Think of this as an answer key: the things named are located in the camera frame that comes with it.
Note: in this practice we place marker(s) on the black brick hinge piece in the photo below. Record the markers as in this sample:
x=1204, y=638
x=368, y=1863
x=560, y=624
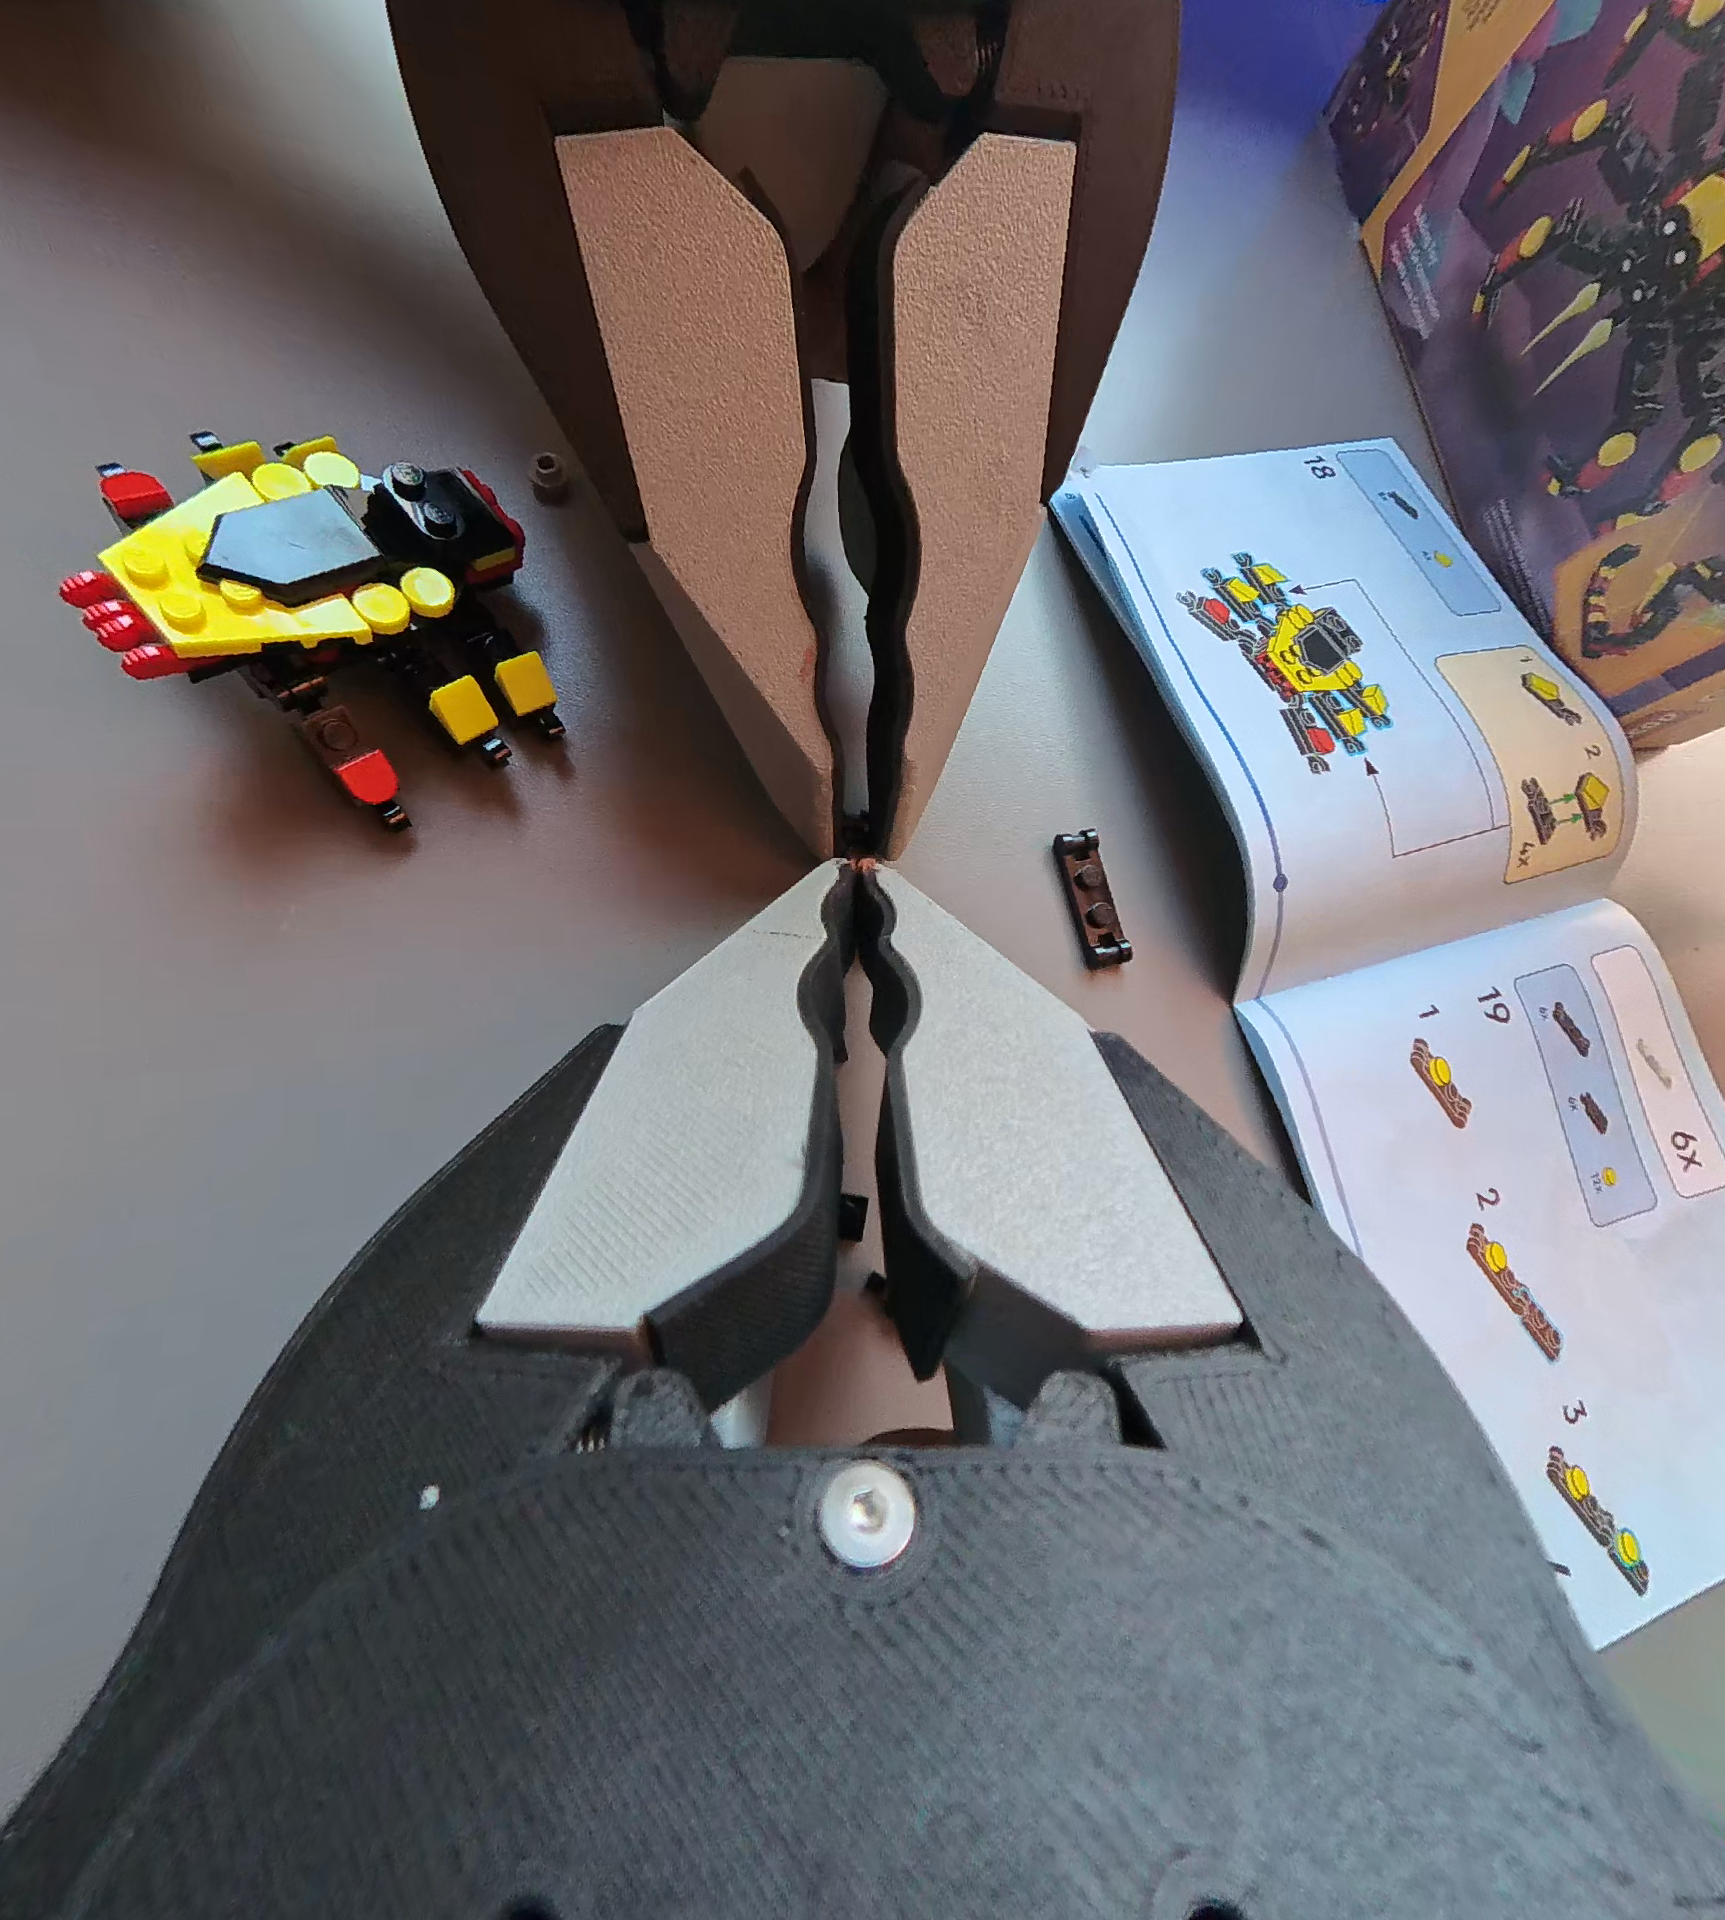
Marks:
x=851, y=1215

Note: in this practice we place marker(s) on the yellow black toy brick model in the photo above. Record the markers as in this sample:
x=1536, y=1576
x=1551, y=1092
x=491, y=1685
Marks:
x=284, y=548

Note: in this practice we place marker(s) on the open instruction booklet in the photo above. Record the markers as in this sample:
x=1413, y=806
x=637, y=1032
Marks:
x=1400, y=1081

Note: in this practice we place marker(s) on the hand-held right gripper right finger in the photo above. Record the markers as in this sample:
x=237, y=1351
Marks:
x=1072, y=1184

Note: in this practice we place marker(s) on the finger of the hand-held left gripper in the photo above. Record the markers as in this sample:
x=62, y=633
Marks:
x=974, y=375
x=682, y=375

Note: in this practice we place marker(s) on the purple toy set box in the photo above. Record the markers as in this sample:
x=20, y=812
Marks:
x=1627, y=301

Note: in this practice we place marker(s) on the black brick plate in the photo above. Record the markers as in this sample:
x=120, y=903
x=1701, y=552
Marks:
x=1096, y=899

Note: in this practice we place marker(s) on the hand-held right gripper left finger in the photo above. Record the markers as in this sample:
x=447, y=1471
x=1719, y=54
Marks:
x=666, y=1172

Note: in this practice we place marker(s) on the grey round brick piece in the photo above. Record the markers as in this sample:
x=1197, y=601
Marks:
x=550, y=478

